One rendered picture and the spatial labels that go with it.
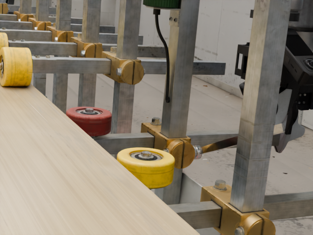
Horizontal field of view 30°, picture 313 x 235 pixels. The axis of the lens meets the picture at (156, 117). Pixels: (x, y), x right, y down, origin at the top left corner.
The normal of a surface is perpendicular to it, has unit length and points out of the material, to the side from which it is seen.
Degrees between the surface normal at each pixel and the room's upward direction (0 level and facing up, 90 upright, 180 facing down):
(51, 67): 90
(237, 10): 90
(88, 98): 90
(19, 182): 0
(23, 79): 118
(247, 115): 90
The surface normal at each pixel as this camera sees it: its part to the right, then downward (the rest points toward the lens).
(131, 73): 0.41, 0.25
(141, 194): 0.09, -0.97
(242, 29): -0.93, 0.00
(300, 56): 0.25, -0.72
